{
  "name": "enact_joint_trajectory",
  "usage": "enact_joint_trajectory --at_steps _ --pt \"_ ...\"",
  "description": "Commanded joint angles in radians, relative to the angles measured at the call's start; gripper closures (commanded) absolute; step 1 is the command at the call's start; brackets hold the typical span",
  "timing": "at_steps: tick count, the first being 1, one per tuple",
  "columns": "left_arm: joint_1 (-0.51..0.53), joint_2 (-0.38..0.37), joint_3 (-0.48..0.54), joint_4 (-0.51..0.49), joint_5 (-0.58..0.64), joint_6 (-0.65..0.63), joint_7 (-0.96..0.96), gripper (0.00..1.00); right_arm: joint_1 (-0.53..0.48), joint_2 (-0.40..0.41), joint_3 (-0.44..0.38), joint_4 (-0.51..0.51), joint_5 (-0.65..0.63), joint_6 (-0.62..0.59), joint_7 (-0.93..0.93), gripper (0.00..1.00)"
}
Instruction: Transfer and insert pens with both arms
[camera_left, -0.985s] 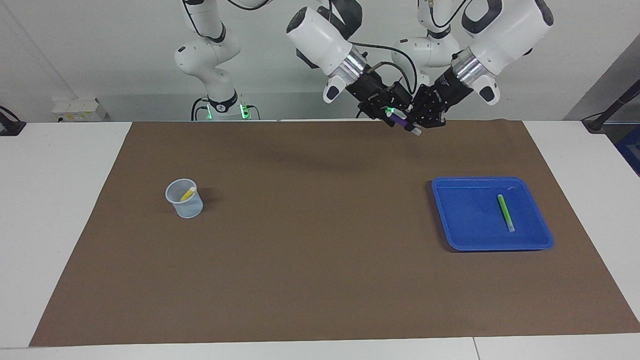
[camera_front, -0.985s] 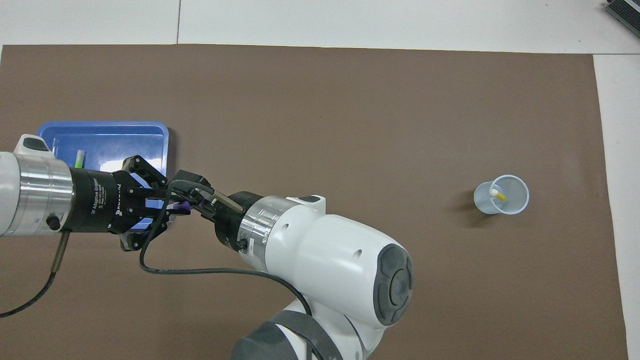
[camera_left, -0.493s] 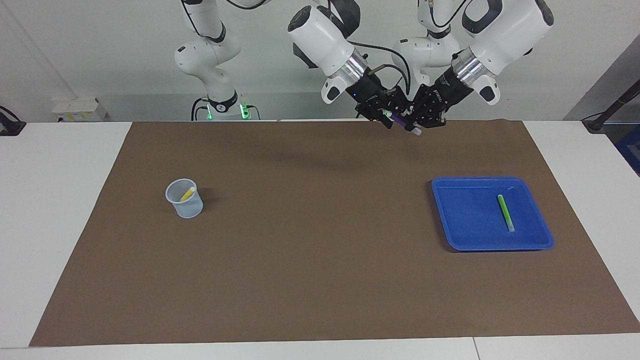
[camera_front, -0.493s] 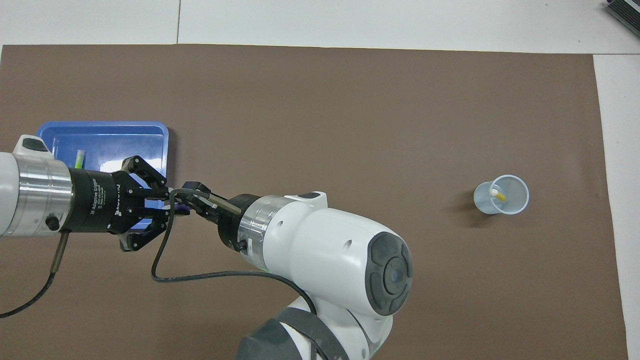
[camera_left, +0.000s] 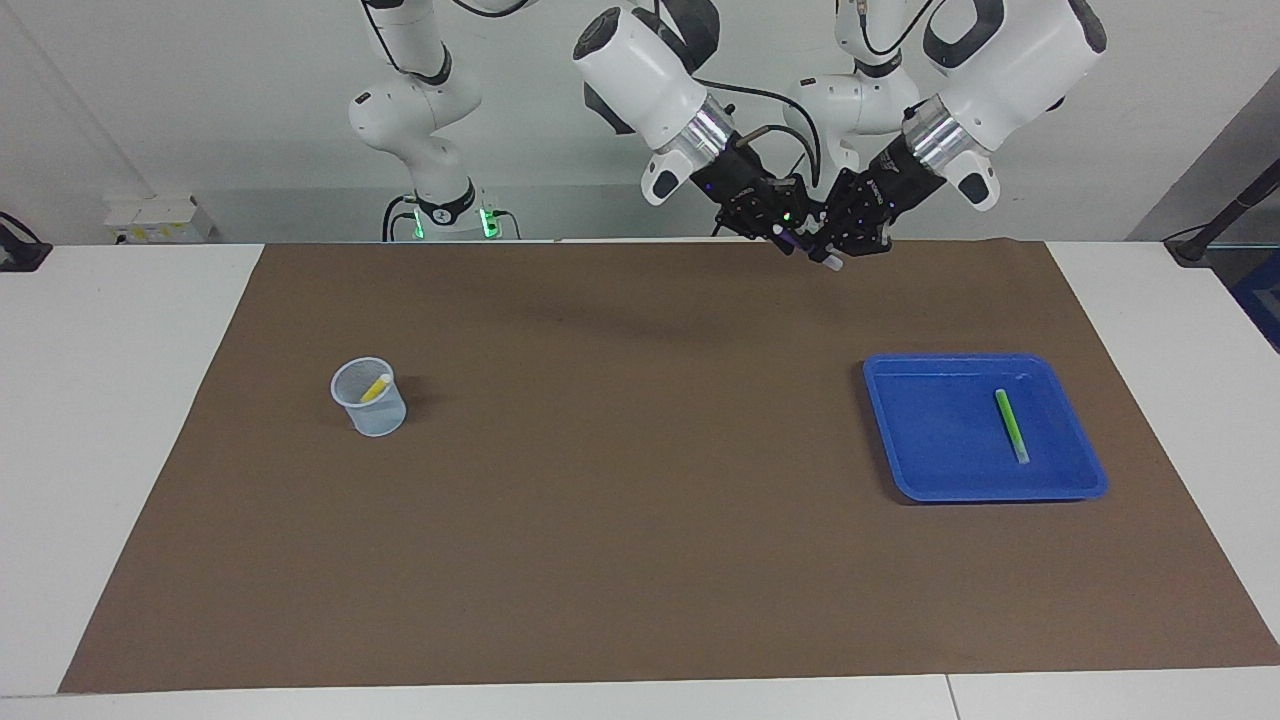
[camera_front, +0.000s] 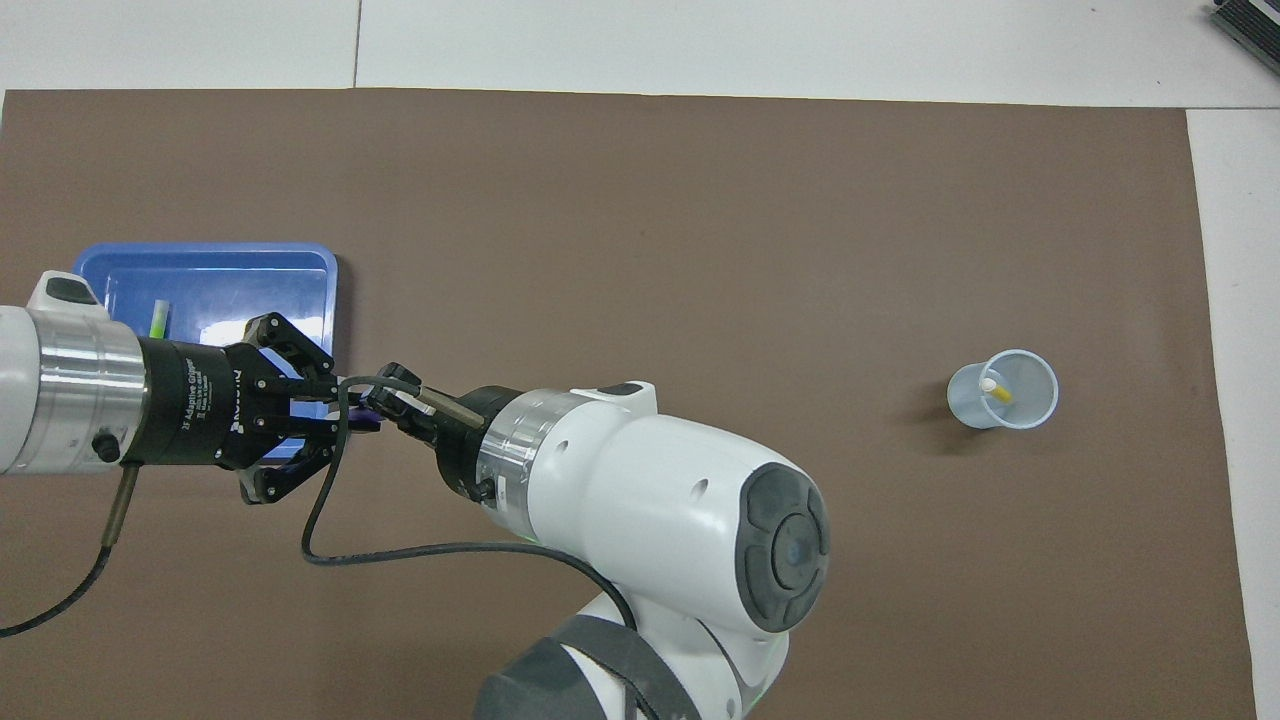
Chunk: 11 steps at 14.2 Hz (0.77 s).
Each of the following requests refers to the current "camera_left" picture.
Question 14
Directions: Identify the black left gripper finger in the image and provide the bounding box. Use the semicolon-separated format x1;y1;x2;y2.
840;210;896;259
810;170;871;251

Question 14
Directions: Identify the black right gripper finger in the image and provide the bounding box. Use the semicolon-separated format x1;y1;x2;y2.
715;203;778;241
778;176;813;238

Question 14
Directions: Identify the purple pen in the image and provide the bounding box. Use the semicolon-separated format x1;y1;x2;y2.
772;225;844;271

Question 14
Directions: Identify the green pen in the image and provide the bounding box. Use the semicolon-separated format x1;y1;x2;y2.
994;388;1031;465

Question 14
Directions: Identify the blue plastic tray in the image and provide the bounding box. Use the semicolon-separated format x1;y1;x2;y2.
862;352;1109;503

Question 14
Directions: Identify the brown table mat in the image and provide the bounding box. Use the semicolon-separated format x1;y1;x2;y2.
58;238;1280;694

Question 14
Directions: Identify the black pole stand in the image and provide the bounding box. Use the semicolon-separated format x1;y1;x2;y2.
1165;160;1280;266

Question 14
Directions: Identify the blue box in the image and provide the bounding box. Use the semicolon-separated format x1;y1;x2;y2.
1232;250;1280;353

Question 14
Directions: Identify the translucent plastic cup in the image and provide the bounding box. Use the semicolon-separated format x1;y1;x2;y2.
330;356;408;438

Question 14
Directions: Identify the white power strip box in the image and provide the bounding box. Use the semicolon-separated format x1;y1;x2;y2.
103;195;216;244

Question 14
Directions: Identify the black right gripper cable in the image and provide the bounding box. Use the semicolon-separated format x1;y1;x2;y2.
690;75;823;193

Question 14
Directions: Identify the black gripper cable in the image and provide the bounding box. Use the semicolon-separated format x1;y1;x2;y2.
690;75;823;193
850;0;941;59

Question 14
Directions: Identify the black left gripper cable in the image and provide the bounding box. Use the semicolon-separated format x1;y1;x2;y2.
850;0;941;59

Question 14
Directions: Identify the black clamp mount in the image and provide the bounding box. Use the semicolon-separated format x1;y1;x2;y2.
0;212;53;273

